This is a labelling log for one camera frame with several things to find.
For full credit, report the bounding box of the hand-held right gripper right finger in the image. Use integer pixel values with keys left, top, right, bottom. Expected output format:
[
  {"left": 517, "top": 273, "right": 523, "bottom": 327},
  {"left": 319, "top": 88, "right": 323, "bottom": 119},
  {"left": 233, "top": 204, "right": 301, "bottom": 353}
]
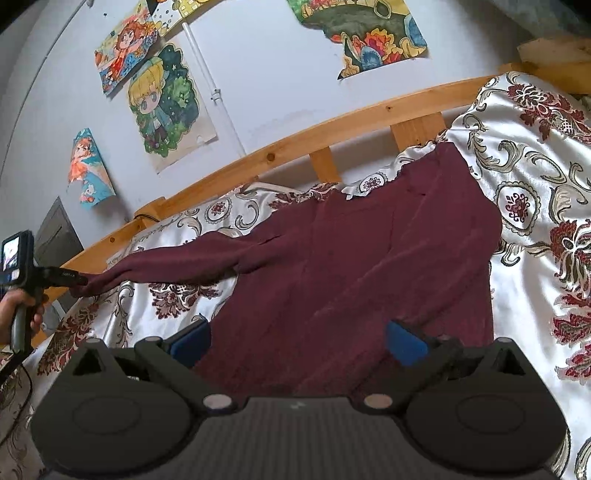
[{"left": 355, "top": 318, "right": 527, "bottom": 414}]

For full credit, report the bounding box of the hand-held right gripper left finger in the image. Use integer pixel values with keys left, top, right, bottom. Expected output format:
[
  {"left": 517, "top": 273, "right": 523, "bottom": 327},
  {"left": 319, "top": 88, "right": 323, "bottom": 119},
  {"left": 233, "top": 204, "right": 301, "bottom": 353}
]
[{"left": 69, "top": 318, "right": 238, "bottom": 414}]

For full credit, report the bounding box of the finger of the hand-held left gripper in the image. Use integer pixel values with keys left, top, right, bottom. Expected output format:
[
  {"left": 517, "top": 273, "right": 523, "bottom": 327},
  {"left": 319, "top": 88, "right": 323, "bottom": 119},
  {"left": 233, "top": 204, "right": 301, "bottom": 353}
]
[{"left": 44, "top": 268, "right": 89, "bottom": 289}]

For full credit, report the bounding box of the maroon sweater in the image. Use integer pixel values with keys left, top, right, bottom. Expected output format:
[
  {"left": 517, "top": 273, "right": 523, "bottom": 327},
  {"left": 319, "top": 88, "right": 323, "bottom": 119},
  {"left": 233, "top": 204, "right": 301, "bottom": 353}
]
[{"left": 69, "top": 142, "right": 504, "bottom": 407}]

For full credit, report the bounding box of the person's left hand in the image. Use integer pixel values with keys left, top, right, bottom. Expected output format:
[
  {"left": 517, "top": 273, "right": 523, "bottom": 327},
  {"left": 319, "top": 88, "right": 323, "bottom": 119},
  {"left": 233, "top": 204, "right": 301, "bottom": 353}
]
[{"left": 0, "top": 290, "right": 46, "bottom": 348}]

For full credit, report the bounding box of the white floral bedspread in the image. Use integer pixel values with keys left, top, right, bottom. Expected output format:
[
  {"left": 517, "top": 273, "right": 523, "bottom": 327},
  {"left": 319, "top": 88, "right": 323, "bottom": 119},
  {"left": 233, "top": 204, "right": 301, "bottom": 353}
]
[{"left": 0, "top": 71, "right": 591, "bottom": 480}]

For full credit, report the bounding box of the light wooden board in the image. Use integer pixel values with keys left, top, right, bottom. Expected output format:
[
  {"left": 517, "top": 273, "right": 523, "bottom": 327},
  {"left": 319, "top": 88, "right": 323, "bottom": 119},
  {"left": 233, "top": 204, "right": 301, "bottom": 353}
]
[{"left": 516, "top": 38, "right": 591, "bottom": 95}]

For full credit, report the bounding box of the pale blue bag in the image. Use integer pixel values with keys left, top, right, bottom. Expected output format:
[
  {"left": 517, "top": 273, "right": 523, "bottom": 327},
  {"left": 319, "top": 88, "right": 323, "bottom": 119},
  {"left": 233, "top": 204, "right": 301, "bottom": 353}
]
[{"left": 496, "top": 0, "right": 591, "bottom": 49}]

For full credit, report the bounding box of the grey wall box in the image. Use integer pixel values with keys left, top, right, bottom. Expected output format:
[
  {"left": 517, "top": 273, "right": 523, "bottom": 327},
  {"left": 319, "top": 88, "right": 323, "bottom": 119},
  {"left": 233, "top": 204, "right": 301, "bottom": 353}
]
[{"left": 34, "top": 197, "right": 85, "bottom": 266}]

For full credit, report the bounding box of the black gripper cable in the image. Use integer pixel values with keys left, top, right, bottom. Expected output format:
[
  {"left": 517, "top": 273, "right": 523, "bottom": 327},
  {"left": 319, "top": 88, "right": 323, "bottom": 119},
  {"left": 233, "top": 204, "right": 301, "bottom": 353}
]
[{"left": 0, "top": 346, "right": 34, "bottom": 446}]

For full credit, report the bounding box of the small curled wall poster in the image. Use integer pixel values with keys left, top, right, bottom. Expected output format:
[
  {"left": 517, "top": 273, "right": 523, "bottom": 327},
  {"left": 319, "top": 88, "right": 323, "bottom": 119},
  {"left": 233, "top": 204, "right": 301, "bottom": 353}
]
[{"left": 67, "top": 128, "right": 116, "bottom": 209}]

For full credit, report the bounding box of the blond figure wall poster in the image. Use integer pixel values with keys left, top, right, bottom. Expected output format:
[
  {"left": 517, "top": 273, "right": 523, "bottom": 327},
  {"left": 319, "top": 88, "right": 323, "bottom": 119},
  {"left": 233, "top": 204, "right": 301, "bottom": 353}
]
[{"left": 128, "top": 43, "right": 219, "bottom": 175}]

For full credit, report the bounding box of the wooden bed frame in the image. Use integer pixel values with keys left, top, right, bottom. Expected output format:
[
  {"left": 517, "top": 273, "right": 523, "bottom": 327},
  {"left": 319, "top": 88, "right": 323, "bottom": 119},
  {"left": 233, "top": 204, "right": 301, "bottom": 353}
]
[{"left": 41, "top": 62, "right": 527, "bottom": 347}]

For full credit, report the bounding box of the orange-haired figure wall poster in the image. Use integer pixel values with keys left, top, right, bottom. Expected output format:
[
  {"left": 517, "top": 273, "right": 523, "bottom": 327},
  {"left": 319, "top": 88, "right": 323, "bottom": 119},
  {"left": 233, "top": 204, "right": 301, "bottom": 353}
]
[{"left": 95, "top": 0, "right": 161, "bottom": 97}]

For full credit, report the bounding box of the white wall pipe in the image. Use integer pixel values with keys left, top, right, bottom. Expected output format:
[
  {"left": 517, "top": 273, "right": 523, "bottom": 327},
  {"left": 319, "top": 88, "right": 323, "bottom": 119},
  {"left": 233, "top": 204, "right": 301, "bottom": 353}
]
[{"left": 181, "top": 21, "right": 246, "bottom": 156}]

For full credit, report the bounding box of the yellow castle wall poster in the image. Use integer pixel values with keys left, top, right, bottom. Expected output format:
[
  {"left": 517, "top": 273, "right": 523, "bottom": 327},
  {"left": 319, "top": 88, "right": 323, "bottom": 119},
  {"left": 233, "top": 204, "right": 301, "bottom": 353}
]
[{"left": 147, "top": 0, "right": 220, "bottom": 38}]

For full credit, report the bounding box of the torn floral wall poster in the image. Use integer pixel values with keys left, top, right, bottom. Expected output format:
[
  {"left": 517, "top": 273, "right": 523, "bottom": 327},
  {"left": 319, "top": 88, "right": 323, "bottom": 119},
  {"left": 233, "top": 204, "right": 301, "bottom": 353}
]
[{"left": 286, "top": 0, "right": 428, "bottom": 80}]

